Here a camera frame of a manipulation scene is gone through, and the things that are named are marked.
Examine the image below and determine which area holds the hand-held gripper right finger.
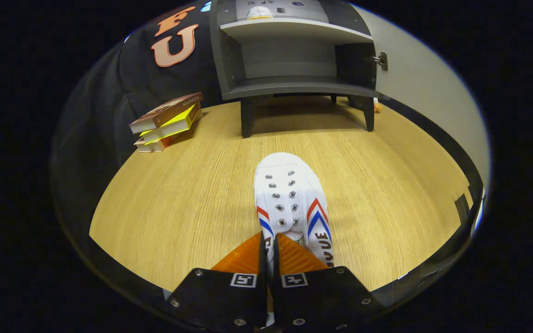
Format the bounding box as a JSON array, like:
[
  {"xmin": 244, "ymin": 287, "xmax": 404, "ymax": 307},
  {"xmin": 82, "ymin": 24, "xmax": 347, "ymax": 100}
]
[{"xmin": 273, "ymin": 233, "xmax": 385, "ymax": 332}]

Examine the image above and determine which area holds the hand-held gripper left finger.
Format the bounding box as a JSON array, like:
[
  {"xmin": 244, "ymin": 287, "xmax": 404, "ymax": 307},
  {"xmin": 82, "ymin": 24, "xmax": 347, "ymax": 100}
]
[{"xmin": 165, "ymin": 231, "xmax": 268, "ymax": 333}]

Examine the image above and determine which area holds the white striped canvas shoe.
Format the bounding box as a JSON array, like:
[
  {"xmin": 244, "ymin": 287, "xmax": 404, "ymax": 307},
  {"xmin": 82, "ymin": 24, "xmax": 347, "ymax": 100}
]
[
  {"xmin": 247, "ymin": 6, "xmax": 275, "ymax": 20},
  {"xmin": 254, "ymin": 153, "xmax": 335, "ymax": 270}
]

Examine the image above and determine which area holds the dark grey shoe cabinet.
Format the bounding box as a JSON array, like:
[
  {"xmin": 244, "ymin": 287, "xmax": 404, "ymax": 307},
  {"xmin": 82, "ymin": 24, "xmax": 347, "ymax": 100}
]
[{"xmin": 210, "ymin": 0, "xmax": 380, "ymax": 138}]

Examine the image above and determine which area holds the orange cover book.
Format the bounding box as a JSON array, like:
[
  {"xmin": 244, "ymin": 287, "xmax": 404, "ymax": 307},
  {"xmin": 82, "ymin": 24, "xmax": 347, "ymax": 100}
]
[{"xmin": 135, "ymin": 134, "xmax": 174, "ymax": 153}]

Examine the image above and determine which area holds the yellow cover book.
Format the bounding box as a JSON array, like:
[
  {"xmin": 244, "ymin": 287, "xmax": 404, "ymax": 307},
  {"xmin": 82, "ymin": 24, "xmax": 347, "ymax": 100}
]
[{"xmin": 139, "ymin": 103, "xmax": 202, "ymax": 144}]

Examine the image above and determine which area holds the brown cover book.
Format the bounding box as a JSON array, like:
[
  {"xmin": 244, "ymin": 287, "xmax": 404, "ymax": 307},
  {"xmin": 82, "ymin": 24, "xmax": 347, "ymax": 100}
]
[{"xmin": 129, "ymin": 92, "xmax": 204, "ymax": 134}]

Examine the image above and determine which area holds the black backdrop cloth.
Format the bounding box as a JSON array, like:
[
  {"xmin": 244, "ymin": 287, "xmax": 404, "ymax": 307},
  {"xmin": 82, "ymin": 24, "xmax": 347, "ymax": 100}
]
[{"xmin": 50, "ymin": 0, "xmax": 244, "ymax": 296}]

